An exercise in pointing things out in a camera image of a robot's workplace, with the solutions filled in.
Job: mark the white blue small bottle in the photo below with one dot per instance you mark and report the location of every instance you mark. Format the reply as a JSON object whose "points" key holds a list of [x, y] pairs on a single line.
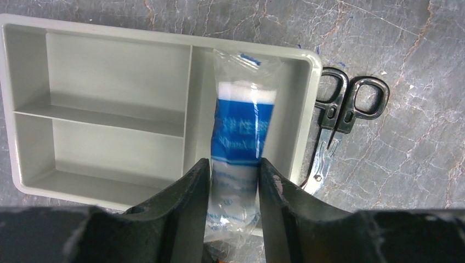
{"points": [[246, 93]]}

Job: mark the grey divider tray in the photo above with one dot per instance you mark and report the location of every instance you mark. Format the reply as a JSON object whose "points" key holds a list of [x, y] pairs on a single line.
{"points": [[110, 116]]}

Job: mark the black scissors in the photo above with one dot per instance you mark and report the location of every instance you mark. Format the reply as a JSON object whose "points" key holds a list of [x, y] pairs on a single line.
{"points": [[338, 117]]}

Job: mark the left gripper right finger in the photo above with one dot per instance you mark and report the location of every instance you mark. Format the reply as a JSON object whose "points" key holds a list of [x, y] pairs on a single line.
{"points": [[297, 227]]}

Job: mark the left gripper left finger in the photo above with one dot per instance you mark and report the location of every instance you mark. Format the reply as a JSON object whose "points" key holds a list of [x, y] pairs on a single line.
{"points": [[168, 227]]}

